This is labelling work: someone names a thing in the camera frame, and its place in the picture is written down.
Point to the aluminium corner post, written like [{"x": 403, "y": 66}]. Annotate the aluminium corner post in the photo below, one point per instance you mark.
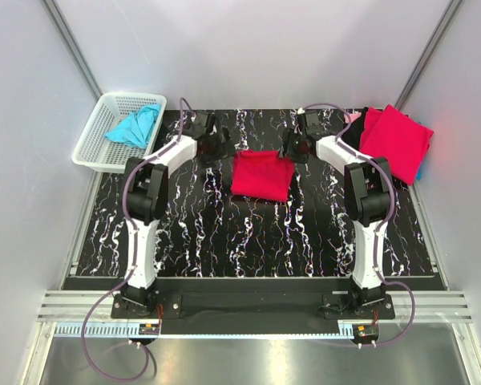
[
  {"x": 70, "y": 42},
  {"x": 442, "y": 26}
]

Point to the folded pink t shirt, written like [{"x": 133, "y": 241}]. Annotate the folded pink t shirt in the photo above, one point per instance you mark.
[{"x": 351, "y": 117}]

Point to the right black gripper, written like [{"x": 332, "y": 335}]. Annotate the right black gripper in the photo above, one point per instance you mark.
[{"x": 289, "y": 135}]

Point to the folded red t shirt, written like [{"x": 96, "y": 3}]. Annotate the folded red t shirt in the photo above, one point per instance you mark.
[{"x": 398, "y": 138}]

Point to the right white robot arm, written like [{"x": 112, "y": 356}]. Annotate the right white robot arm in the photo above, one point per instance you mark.
[{"x": 368, "y": 199}]

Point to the folded black t shirt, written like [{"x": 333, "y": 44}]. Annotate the folded black t shirt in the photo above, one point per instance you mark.
[{"x": 353, "y": 135}]

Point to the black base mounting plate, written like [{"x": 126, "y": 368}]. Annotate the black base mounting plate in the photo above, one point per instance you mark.
[{"x": 321, "y": 320}]

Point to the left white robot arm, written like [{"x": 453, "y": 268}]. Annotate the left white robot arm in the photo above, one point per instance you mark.
[{"x": 146, "y": 194}]

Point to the red polo shirt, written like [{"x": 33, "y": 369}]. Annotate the red polo shirt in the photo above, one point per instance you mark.
[{"x": 261, "y": 174}]

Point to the aluminium frame rail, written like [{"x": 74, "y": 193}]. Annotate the aluminium frame rail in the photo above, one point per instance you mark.
[{"x": 427, "y": 306}]

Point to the white plastic laundry basket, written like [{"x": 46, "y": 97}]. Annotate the white plastic laundry basket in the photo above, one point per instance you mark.
[{"x": 94, "y": 151}]

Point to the right aluminium corner post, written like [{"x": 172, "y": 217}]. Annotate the right aluminium corner post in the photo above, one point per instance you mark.
[{"x": 442, "y": 26}]

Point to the left aluminium corner post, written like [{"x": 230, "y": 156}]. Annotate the left aluminium corner post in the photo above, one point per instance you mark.
[{"x": 70, "y": 42}]

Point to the cyan crumpled t shirt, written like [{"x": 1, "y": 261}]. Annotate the cyan crumpled t shirt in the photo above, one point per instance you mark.
[{"x": 136, "y": 129}]

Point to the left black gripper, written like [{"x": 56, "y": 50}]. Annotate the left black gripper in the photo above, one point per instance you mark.
[{"x": 223, "y": 150}]

